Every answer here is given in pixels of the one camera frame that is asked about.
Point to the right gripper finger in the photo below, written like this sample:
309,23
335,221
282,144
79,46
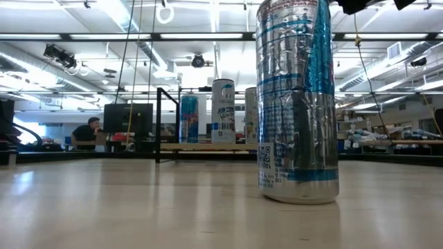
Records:
353,6
403,4

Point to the silver and blue Red Bull can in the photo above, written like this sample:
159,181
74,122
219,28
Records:
297,121

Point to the white Celsius Arctic Vibe can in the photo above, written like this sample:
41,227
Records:
223,117

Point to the black ceiling fixture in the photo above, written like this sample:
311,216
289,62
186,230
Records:
418,62

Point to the wooden background table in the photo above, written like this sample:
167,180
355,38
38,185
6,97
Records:
415,142

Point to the black monitor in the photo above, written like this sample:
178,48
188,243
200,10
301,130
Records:
128,119

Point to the black ceiling projector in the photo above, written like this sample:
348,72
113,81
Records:
60,55

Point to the person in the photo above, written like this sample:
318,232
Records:
84,135

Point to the black box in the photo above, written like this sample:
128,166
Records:
6,114

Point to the round black ceiling camera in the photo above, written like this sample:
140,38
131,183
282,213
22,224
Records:
198,60

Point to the wooden shelf with black frame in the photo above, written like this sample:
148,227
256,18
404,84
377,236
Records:
200,146

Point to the black metal table frame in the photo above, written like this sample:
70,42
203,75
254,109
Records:
69,156

